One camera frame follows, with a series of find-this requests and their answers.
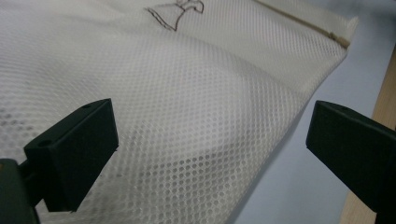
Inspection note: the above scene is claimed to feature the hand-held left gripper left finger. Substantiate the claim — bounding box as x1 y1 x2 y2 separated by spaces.
18 98 120 213

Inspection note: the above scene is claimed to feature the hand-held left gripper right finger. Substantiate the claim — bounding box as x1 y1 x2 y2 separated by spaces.
305 100 396 224

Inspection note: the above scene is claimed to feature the wooden framed work board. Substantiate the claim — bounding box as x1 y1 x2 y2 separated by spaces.
230 0 396 224

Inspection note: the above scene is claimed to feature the white towel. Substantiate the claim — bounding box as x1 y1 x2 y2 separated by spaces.
0 0 359 224

